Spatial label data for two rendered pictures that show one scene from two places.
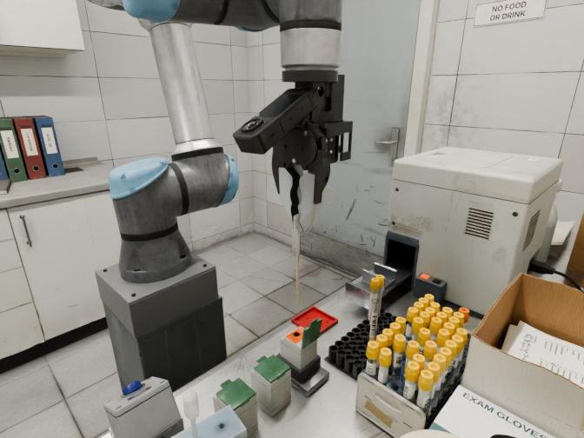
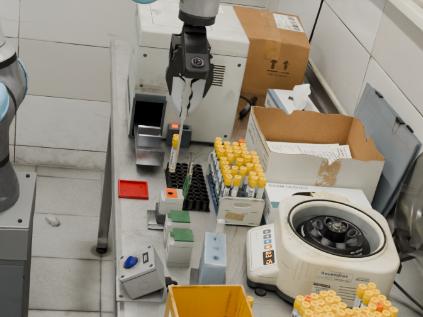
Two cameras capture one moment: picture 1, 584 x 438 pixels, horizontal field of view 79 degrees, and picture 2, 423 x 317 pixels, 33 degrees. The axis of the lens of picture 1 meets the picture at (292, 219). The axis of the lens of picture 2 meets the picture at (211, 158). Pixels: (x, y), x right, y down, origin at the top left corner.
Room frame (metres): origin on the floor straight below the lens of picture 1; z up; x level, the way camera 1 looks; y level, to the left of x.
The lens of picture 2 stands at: (-0.30, 1.05, 1.76)
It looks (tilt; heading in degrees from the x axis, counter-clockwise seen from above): 28 degrees down; 303
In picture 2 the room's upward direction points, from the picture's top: 11 degrees clockwise
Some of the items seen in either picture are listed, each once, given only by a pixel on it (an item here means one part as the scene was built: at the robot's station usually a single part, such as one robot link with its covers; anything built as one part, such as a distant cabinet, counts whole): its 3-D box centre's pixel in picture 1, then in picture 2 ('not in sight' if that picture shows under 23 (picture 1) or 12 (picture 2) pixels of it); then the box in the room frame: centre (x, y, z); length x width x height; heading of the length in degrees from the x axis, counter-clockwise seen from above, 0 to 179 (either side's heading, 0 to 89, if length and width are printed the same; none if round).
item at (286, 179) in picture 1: (300, 194); (175, 91); (0.50, -0.01, 1.18); 0.06 x 0.03 x 0.09; 137
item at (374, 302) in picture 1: (373, 325); (189, 172); (0.52, -0.14, 0.93); 0.01 x 0.01 x 0.10
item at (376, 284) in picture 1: (375, 322); (189, 169); (0.53, -0.15, 0.93); 0.17 x 0.09 x 0.11; 135
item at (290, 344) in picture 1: (298, 351); (170, 205); (0.46, -0.01, 0.92); 0.05 x 0.04 x 0.06; 46
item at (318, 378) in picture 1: (298, 364); (168, 216); (0.46, -0.01, 0.89); 0.09 x 0.05 x 0.04; 46
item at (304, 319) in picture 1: (315, 321); (133, 189); (0.60, -0.05, 0.88); 0.07 x 0.07 x 0.01; 45
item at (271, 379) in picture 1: (270, 383); (176, 229); (0.41, 0.03, 0.91); 0.05 x 0.04 x 0.07; 45
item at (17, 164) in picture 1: (7, 149); not in sight; (1.86, 1.50, 1.03); 0.26 x 0.07 x 0.31; 45
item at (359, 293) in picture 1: (384, 276); (148, 135); (0.71, -0.21, 0.92); 0.21 x 0.07 x 0.05; 135
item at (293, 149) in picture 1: (312, 120); (192, 41); (0.49, -0.03, 1.28); 0.09 x 0.08 x 0.12; 137
